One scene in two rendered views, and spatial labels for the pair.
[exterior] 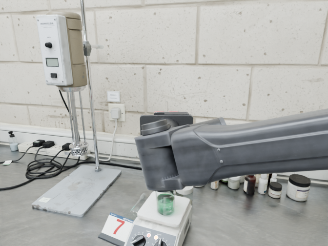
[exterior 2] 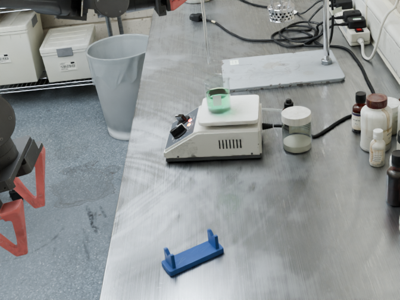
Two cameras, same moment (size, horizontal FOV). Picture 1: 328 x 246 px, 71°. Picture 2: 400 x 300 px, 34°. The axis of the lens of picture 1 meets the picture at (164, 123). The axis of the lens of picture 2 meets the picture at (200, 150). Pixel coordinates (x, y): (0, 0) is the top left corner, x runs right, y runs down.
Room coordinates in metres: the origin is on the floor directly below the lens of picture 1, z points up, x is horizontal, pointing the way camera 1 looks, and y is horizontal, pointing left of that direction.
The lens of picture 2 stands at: (0.24, -1.15, 1.41)
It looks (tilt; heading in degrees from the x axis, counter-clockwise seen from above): 29 degrees down; 78
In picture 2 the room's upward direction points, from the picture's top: 7 degrees counter-clockwise
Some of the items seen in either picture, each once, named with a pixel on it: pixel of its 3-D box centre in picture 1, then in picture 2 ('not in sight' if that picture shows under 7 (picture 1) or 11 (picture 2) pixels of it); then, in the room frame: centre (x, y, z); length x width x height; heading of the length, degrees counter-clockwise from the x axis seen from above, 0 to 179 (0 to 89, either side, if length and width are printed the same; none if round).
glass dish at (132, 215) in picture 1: (132, 214); not in sight; (0.61, 0.10, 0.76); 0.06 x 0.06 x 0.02
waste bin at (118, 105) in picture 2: not in sight; (128, 88); (0.52, 1.67, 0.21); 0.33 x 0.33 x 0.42
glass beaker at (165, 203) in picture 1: (164, 199); (217, 93); (0.53, 0.00, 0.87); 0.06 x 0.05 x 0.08; 98
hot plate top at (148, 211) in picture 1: (164, 207); (229, 109); (0.55, 0.00, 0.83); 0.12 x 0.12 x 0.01; 69
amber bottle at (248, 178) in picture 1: (250, 180); (397, 177); (0.75, -0.32, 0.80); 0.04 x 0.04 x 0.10
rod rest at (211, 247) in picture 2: not in sight; (191, 250); (0.37, -0.33, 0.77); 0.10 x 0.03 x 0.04; 14
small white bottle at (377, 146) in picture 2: (215, 179); (377, 147); (0.78, -0.19, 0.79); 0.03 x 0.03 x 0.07
